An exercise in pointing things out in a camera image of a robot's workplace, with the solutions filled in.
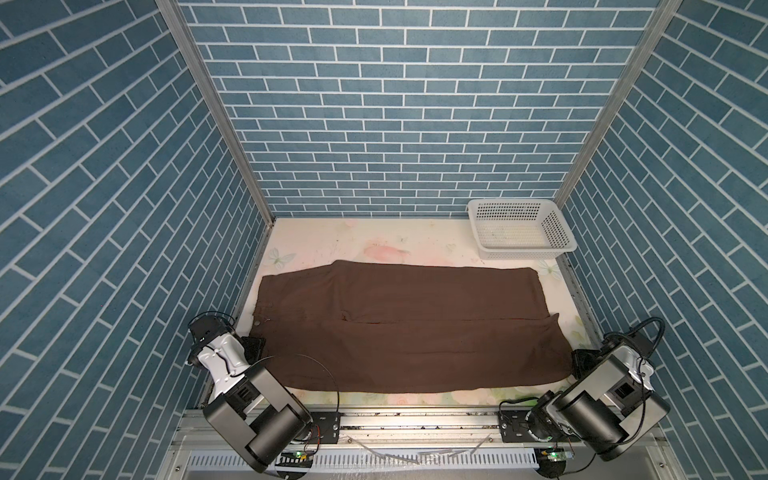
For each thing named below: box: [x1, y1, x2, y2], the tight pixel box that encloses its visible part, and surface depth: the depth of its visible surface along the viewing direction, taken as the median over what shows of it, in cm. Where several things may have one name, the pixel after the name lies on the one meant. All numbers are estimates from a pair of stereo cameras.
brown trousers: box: [256, 260, 574, 393], surface depth 93 cm
